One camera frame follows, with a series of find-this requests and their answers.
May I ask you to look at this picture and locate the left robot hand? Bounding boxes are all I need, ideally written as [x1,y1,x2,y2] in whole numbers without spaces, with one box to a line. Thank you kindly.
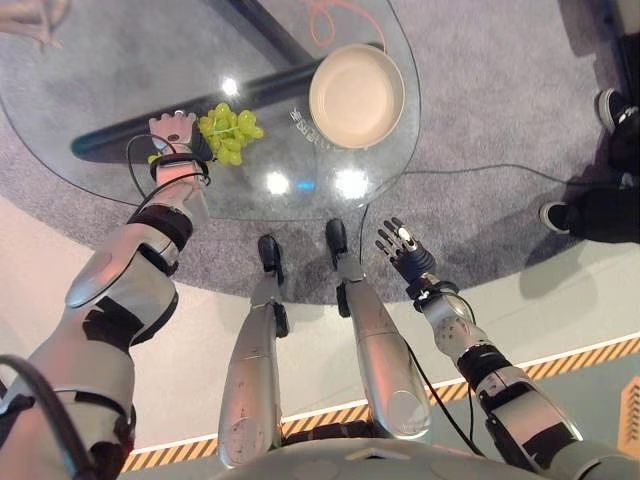
[147,111,217,162]

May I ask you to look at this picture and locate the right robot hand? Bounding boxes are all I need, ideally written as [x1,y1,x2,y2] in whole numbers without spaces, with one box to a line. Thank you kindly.
[374,216,438,284]

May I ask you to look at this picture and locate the green grape bunch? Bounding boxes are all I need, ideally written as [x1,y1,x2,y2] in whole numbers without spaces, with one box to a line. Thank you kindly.
[146,102,265,169]

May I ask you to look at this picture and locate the beige round plate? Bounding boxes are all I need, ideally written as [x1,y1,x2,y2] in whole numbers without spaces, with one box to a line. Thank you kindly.
[308,42,407,150]

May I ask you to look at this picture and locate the black table base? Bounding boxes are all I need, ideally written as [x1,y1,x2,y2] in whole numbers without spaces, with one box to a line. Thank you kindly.
[69,0,387,162]

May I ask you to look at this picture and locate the right robot leg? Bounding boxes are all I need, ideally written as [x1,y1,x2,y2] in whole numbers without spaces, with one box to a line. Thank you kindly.
[324,218,434,445]

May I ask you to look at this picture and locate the robot leg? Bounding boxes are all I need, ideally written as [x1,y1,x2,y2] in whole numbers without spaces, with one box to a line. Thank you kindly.
[217,233,292,470]
[324,218,434,445]

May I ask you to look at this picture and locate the person's foot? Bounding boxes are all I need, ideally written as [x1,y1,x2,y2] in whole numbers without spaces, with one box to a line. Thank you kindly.
[595,88,640,132]
[538,200,582,236]

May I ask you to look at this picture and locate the grey rug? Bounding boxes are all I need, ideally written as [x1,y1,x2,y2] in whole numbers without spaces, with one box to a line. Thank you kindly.
[0,0,640,307]

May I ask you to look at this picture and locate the yellow black striped floor tape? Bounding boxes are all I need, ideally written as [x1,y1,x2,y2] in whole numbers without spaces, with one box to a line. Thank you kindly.
[119,337,640,474]

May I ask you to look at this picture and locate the beige object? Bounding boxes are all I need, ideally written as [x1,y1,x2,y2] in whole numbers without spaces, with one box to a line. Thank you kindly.
[0,0,65,50]

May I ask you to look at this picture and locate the left robot leg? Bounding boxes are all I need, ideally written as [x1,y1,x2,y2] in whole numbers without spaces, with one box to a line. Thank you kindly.
[217,233,292,470]

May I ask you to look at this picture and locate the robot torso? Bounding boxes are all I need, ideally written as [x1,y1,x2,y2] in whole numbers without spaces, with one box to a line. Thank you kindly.
[117,438,640,480]

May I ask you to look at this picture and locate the orange wooden panel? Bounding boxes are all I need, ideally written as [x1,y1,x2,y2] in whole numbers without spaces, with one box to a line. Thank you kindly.
[618,377,640,464]

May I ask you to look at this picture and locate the dark furniture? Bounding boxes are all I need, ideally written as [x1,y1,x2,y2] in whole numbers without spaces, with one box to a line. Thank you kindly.
[557,0,640,101]

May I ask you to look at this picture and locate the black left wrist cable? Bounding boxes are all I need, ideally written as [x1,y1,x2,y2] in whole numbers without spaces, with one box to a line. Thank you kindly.
[125,133,212,212]

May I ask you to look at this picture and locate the thin black floor cable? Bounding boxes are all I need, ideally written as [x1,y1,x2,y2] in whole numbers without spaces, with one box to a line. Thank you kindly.
[403,163,609,187]

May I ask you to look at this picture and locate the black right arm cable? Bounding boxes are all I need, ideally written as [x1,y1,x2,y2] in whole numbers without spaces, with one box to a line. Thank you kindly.
[405,343,485,457]

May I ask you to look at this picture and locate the orange cable loop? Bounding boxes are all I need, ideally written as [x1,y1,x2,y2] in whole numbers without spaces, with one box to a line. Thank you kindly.
[308,0,388,52]

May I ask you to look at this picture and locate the thick black shoulder cable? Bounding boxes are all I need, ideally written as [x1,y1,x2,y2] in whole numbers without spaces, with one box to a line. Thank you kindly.
[0,353,97,480]

